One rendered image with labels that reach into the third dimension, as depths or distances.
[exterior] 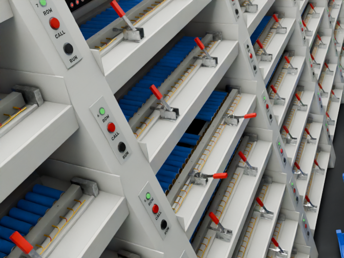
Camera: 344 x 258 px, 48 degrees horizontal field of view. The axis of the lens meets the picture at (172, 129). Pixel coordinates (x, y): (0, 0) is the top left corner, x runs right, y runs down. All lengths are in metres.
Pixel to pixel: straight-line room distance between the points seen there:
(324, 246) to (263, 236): 0.65
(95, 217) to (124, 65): 0.28
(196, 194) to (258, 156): 0.44
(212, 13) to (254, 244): 0.74
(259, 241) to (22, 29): 0.99
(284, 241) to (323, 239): 0.43
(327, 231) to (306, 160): 0.35
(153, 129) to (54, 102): 0.28
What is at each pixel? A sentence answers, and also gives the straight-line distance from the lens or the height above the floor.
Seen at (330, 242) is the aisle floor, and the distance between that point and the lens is 1.97.
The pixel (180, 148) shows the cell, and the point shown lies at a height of 0.94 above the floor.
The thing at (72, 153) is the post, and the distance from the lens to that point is 0.71.
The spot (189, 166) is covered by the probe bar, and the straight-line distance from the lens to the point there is 0.99.
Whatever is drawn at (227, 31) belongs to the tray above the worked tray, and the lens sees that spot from 1.24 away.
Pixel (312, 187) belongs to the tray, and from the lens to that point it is 2.05.
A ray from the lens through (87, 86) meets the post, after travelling 0.66.
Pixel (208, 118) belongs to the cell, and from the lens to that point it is 1.17.
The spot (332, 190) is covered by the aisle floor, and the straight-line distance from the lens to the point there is 2.21.
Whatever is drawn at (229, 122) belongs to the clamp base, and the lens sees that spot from 1.16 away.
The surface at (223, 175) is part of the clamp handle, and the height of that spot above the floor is 0.92.
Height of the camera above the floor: 1.45
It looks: 25 degrees down
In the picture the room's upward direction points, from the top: 25 degrees counter-clockwise
